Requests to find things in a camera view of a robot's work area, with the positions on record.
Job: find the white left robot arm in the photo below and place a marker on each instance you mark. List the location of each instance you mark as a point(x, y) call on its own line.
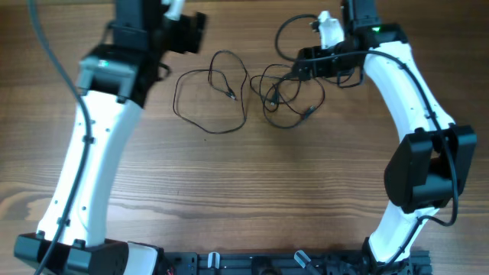
point(114, 80)

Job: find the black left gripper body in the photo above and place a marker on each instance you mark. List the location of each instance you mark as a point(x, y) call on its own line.
point(179, 36)

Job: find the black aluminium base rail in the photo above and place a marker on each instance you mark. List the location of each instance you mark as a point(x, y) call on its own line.
point(214, 263)

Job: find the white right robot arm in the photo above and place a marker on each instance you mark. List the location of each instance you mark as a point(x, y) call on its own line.
point(429, 169)

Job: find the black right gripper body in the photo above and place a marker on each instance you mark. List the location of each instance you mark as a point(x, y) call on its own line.
point(306, 62)

